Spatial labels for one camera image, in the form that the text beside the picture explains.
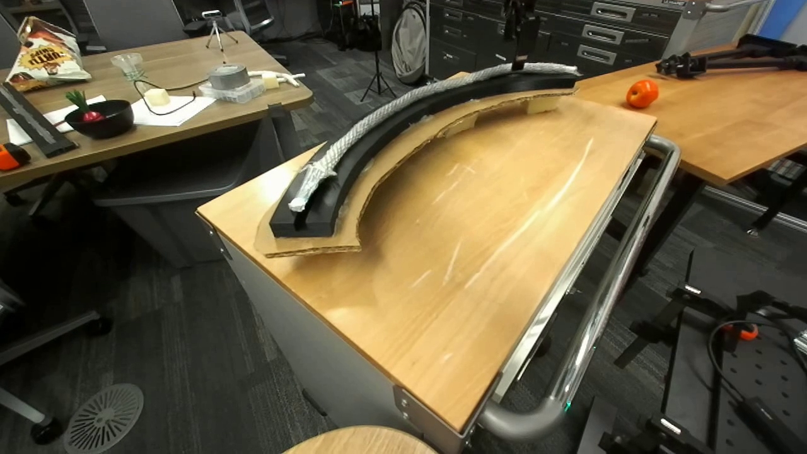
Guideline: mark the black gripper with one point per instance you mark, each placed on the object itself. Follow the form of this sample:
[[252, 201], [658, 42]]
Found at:
[[521, 20]]

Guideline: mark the small orange object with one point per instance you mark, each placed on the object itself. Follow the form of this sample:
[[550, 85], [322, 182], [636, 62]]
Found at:
[[6, 160]]

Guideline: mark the grey drawer cabinet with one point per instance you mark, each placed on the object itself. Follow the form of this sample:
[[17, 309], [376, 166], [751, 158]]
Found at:
[[545, 34]]

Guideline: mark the round mesh fan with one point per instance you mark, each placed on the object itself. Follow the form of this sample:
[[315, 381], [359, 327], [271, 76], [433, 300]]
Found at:
[[410, 42]]

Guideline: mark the orange ball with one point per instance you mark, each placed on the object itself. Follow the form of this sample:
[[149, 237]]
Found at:
[[641, 93]]

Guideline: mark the black light stand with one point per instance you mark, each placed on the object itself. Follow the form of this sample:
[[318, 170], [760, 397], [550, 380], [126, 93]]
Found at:
[[380, 76]]

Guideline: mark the black folded tripod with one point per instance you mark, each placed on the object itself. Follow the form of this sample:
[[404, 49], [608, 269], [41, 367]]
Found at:
[[690, 67]]

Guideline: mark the wooden desk with black legs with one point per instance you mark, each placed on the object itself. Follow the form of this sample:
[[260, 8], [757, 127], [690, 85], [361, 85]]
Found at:
[[741, 116]]

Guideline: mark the black curved track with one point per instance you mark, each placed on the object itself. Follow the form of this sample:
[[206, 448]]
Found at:
[[336, 204]]

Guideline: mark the clear plastic box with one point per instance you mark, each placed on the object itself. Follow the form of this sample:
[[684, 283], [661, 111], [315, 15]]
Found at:
[[244, 93]]

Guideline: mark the black metal stand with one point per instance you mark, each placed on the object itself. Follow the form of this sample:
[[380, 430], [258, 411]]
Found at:
[[682, 291]]

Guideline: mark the grey tape roll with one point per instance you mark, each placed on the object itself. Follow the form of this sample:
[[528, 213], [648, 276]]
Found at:
[[228, 78]]

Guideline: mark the small silver tripod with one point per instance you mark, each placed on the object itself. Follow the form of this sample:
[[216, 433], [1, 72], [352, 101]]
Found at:
[[220, 29]]

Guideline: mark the white paper sheet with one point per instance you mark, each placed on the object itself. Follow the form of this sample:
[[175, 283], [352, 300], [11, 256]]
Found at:
[[181, 114], [26, 130]]

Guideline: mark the wooden office desk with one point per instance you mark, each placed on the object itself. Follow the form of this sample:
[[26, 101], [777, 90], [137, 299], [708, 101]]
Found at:
[[168, 58]]

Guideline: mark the cream cylinder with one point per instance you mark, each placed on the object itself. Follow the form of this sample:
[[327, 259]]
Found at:
[[158, 96]]

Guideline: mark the grey office chair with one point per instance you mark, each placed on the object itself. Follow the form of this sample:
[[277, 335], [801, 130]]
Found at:
[[134, 20]]

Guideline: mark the black optical breadboard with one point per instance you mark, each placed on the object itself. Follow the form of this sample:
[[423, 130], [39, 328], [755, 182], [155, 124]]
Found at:
[[772, 380]]

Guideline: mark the black bowl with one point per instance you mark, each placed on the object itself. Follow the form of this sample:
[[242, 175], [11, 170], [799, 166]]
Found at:
[[110, 124]]

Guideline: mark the round wooden stool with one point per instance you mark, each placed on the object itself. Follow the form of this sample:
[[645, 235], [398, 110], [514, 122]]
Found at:
[[361, 441]]

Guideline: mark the red toy radish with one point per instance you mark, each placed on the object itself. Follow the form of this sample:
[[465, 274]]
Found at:
[[93, 116]]

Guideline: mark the chips bag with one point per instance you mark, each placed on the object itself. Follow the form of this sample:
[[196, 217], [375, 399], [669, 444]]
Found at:
[[47, 58]]

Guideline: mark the black flat bar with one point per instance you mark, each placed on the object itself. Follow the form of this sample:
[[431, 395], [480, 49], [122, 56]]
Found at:
[[35, 122]]

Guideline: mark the office chair base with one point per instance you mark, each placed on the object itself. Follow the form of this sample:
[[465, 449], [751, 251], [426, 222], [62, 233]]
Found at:
[[51, 332]]

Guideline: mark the grey perforated round disc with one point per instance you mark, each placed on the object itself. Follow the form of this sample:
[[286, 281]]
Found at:
[[105, 416]]

